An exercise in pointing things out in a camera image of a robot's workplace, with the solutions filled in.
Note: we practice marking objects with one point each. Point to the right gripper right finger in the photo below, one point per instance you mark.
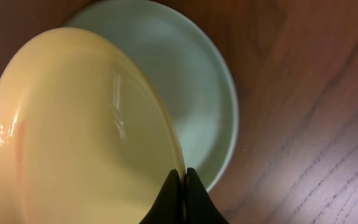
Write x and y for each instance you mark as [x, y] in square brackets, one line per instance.
[199, 207]

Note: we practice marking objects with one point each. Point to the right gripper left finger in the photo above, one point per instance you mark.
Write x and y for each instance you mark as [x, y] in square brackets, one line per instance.
[168, 206]

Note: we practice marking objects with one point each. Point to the yellow plate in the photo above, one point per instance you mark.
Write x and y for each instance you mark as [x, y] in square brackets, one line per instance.
[84, 138]

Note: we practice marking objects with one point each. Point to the light blue plate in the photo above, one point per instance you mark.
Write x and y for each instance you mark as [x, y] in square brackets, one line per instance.
[185, 68]

